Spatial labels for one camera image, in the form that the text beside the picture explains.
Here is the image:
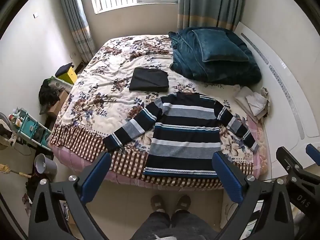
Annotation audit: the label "teal storage cart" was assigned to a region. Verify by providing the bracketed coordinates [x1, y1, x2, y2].
[10, 107, 53, 148]

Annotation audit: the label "cardboard box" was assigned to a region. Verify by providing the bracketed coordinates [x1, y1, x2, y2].
[46, 90, 69, 117]

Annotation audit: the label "grey-blue curtain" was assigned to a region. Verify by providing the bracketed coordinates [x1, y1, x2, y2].
[177, 0, 247, 32]
[57, 0, 97, 63]

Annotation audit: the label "yellow box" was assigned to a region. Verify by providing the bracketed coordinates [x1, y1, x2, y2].
[58, 67, 77, 85]

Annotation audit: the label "person's slipper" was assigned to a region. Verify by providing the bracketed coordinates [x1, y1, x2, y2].
[176, 194, 192, 214]
[151, 194, 167, 214]

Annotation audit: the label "floral blanket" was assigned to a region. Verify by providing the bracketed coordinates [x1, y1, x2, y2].
[49, 34, 269, 189]

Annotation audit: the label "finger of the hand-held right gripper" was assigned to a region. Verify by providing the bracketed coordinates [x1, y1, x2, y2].
[276, 146, 320, 189]
[306, 143, 320, 167]

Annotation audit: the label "person's left slipper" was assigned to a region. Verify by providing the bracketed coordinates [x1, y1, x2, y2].
[151, 194, 167, 214]

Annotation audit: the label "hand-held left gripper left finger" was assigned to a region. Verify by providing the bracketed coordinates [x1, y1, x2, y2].
[28, 151, 112, 240]

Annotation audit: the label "white clothes pile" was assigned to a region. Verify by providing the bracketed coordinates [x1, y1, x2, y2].
[234, 86, 271, 123]

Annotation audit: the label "grey bucket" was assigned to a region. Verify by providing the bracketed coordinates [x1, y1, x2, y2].
[34, 153, 57, 182]

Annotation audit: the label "black folded cloth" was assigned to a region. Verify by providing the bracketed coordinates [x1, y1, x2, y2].
[129, 67, 170, 92]

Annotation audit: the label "teal plush quilt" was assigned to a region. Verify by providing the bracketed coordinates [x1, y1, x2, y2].
[169, 26, 262, 85]

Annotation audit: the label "teal plush pillow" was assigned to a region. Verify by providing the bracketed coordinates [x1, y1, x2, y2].
[192, 29, 250, 62]

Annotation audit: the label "person's legs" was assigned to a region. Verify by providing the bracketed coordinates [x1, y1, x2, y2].
[130, 211, 213, 240]

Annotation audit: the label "black hat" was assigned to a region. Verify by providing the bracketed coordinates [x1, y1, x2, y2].
[55, 62, 73, 77]

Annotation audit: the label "black clothes heap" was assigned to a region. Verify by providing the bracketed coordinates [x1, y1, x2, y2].
[39, 79, 62, 108]

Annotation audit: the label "pink plaid bed sheet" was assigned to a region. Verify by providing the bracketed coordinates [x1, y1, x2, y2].
[50, 120, 269, 190]

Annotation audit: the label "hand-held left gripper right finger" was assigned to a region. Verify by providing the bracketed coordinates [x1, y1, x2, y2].
[212, 151, 295, 240]

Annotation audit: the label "white headboard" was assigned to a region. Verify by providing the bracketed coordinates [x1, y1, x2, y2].
[234, 21, 320, 180]

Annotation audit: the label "person's right slipper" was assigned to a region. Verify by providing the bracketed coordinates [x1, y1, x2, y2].
[176, 194, 192, 214]

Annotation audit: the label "striped knit sweater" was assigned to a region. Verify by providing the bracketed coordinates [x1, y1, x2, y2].
[103, 92, 259, 179]

